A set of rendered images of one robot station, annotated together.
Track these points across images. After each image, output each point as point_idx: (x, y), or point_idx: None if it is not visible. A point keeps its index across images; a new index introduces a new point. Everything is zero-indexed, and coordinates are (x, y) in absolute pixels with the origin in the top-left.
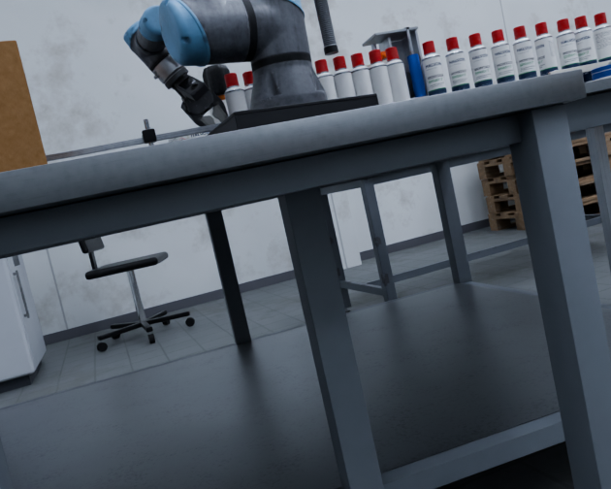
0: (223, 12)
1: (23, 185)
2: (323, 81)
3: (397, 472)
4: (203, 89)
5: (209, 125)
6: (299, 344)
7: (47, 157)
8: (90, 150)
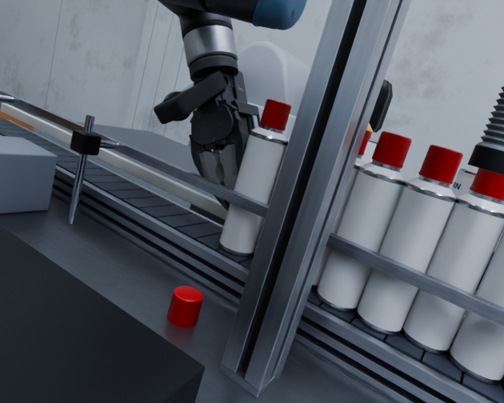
0: None
1: None
2: (463, 217)
3: None
4: (172, 109)
5: (185, 172)
6: None
7: (30, 106)
8: (61, 122)
